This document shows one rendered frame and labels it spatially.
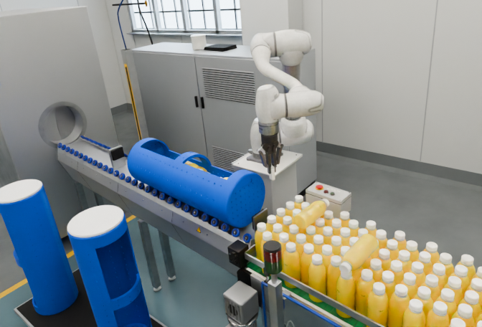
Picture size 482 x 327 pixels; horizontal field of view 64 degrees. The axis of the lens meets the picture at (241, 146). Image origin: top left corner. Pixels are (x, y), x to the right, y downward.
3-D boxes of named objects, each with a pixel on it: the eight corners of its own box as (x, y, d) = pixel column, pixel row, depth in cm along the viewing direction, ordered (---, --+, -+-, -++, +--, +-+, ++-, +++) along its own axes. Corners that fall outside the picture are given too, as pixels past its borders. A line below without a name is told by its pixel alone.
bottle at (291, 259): (291, 275, 169) (290, 239, 162) (304, 282, 164) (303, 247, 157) (280, 283, 165) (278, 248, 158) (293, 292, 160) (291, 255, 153)
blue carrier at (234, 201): (167, 171, 264) (161, 131, 253) (267, 212, 207) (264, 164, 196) (131, 187, 245) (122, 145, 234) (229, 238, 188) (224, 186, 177)
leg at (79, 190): (95, 238, 362) (79, 178, 337) (99, 240, 358) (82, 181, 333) (90, 241, 358) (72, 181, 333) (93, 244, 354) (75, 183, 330)
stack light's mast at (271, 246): (272, 272, 143) (270, 237, 137) (287, 280, 139) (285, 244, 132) (262, 282, 139) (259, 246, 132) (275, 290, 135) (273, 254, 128)
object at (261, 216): (265, 227, 198) (263, 206, 193) (269, 229, 196) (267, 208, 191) (252, 237, 191) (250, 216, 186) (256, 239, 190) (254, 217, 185)
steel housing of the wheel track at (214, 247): (95, 169, 354) (85, 134, 340) (285, 268, 213) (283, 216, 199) (64, 181, 335) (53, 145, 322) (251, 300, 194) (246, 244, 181)
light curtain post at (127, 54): (165, 238, 353) (127, 48, 285) (169, 240, 349) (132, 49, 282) (160, 241, 349) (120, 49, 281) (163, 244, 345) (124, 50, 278)
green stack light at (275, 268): (272, 259, 141) (271, 249, 139) (286, 267, 136) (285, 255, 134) (260, 269, 136) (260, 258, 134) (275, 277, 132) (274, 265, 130)
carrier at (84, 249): (98, 365, 222) (147, 363, 220) (56, 239, 187) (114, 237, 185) (115, 324, 248) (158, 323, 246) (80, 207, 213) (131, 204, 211)
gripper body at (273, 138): (273, 128, 177) (274, 145, 180) (257, 132, 174) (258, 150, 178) (281, 133, 170) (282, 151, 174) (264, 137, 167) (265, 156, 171)
